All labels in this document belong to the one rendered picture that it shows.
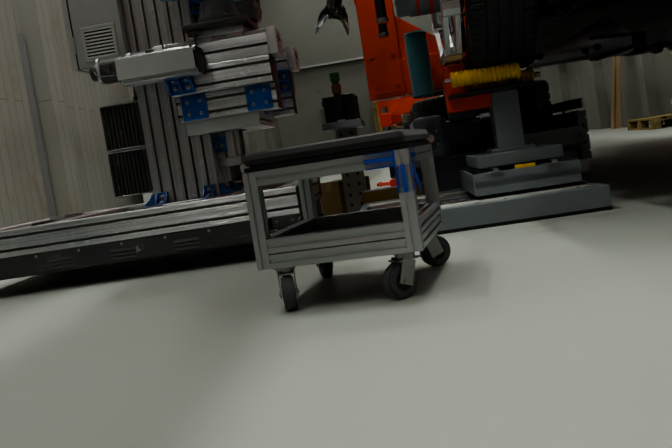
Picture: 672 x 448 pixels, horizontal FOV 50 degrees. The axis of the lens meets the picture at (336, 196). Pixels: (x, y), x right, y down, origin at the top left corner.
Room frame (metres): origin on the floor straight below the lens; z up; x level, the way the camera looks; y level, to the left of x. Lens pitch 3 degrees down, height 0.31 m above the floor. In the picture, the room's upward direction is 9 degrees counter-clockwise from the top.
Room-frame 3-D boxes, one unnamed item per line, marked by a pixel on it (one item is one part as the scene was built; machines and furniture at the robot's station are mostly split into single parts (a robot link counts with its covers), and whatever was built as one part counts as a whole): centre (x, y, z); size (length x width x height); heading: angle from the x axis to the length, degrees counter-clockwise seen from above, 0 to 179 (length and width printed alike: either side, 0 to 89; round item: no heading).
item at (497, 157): (2.76, -0.68, 0.32); 0.40 x 0.30 x 0.28; 175
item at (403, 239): (1.66, -0.04, 0.17); 0.43 x 0.36 x 0.34; 165
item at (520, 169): (2.73, -0.68, 0.13); 0.50 x 0.36 x 0.10; 175
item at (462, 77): (2.65, -0.60, 0.51); 0.29 x 0.06 x 0.06; 85
